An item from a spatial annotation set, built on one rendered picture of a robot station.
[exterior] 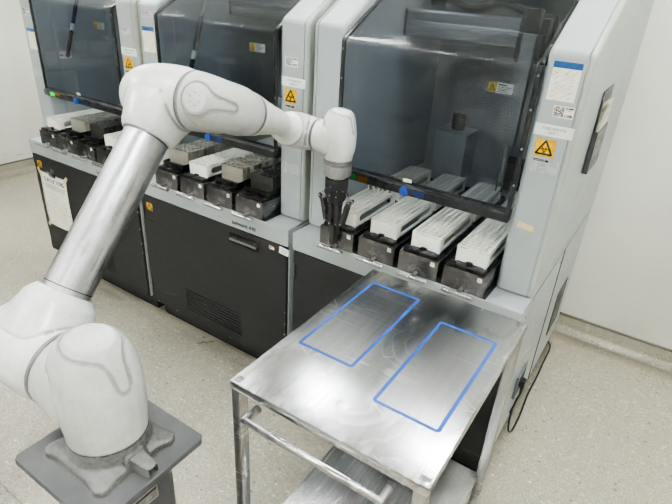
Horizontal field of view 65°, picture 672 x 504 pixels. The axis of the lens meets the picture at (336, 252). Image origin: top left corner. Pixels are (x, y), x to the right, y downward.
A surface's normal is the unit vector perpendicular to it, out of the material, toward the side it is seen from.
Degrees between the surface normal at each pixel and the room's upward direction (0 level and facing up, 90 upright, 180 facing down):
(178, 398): 0
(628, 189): 90
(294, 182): 90
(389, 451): 0
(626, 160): 90
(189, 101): 71
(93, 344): 6
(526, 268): 90
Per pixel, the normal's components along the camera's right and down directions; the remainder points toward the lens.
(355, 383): 0.06, -0.88
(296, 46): -0.55, 0.36
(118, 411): 0.65, 0.33
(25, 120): 0.83, 0.30
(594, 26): -0.22, -0.60
